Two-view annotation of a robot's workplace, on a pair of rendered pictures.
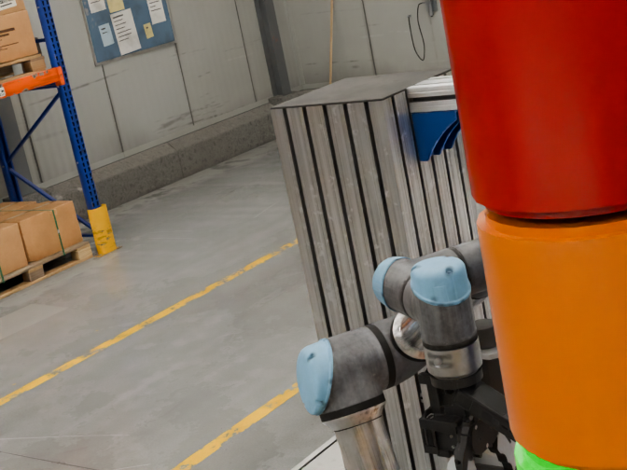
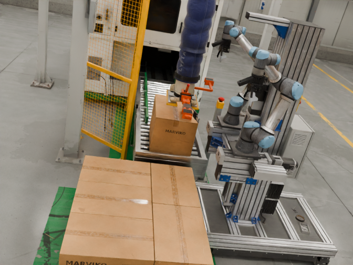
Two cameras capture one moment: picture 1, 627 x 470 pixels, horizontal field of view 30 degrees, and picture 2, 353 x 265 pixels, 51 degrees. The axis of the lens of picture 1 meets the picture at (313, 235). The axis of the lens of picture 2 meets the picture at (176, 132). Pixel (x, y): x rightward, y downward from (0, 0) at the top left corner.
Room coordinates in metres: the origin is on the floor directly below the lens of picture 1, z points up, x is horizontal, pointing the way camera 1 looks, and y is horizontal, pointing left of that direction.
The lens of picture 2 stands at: (3.46, -2.88, 2.34)
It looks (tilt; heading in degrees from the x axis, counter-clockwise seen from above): 26 degrees down; 130
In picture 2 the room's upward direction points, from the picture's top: 12 degrees clockwise
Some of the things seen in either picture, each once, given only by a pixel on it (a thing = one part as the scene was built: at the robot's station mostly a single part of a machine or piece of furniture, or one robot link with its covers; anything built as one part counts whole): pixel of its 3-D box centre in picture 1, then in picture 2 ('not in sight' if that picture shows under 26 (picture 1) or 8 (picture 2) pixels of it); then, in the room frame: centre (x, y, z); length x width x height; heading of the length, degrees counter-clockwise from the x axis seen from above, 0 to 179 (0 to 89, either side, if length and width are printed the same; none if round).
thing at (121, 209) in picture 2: not in sight; (136, 221); (1.80, -1.19, 0.34); 1.20 x 1.00 x 0.40; 141
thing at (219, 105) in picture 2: not in sight; (210, 142); (1.35, 0.22, 0.50); 0.07 x 0.07 x 1.00; 51
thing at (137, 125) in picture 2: not in sight; (137, 110); (0.36, -0.04, 0.50); 2.31 x 0.05 x 0.19; 141
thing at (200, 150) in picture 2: not in sight; (188, 118); (0.78, 0.46, 0.50); 2.31 x 0.05 x 0.19; 141
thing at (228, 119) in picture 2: not in sight; (232, 116); (1.78, -0.18, 1.09); 0.15 x 0.15 x 0.10
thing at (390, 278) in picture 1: (419, 284); (238, 30); (1.58, -0.13, 1.82); 0.11 x 0.11 x 0.08; 21
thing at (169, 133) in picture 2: not in sight; (172, 125); (1.20, -0.31, 0.75); 0.60 x 0.40 x 0.40; 139
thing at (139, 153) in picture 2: not in sight; (171, 157); (1.47, -0.53, 0.58); 0.70 x 0.03 x 0.06; 51
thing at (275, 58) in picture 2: not in sight; (269, 58); (2.25, -0.68, 1.82); 0.11 x 0.11 x 0.08; 81
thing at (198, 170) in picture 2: not in sight; (169, 166); (1.48, -0.53, 0.48); 0.70 x 0.03 x 0.15; 51
